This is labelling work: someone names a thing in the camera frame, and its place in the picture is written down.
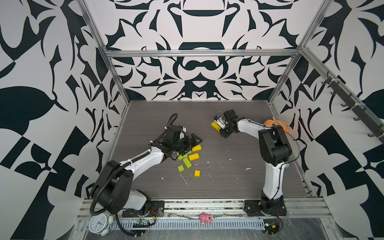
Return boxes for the yellow block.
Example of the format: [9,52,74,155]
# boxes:
[192,145,202,153]
[189,153,200,161]
[211,122,222,132]

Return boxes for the circuit board right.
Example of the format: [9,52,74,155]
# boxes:
[263,219,282,236]

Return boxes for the pink pig toy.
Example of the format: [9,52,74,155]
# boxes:
[199,213,213,224]

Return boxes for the orange plush toy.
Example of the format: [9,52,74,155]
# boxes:
[264,117,289,133]

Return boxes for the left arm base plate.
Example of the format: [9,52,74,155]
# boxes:
[122,200,165,218]

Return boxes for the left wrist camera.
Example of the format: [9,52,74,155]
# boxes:
[178,126,187,140]

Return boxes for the white alarm clock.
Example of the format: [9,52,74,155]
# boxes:
[88,213,114,237]

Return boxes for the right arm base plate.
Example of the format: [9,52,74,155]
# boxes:
[244,199,287,217]

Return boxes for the small green cube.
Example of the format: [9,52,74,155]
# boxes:
[178,165,185,172]

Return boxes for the green block upright pair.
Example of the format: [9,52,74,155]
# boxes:
[178,152,192,161]

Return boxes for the green block lower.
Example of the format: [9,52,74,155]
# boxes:
[183,158,192,169]

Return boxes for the black hook rail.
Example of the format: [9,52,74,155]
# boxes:
[322,71,384,144]

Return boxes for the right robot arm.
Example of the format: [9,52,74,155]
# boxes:
[214,110,292,200]

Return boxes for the white cable duct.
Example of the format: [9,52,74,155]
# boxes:
[115,218,266,231]

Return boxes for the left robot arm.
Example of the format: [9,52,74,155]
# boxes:
[90,113,203,216]

